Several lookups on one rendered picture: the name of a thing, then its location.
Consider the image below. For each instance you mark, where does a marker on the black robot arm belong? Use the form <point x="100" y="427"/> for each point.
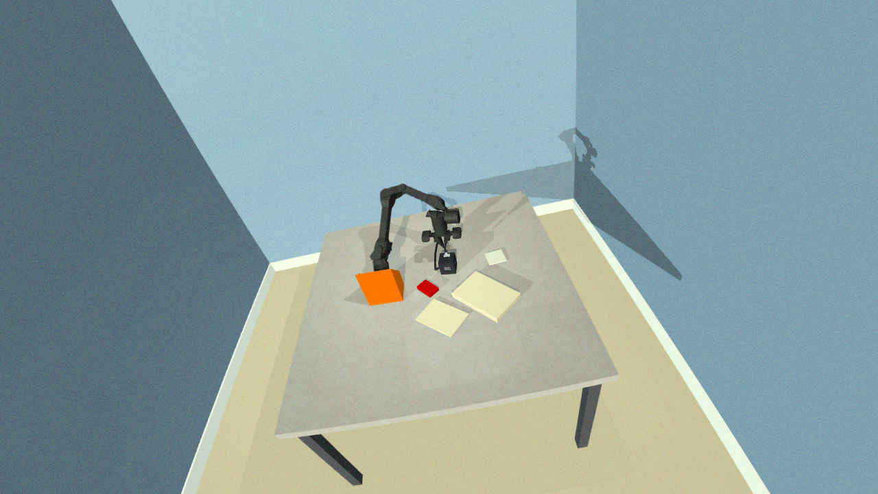
<point x="387" y="198"/>

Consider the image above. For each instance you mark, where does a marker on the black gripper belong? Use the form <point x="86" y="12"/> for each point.
<point x="441" y="231"/>

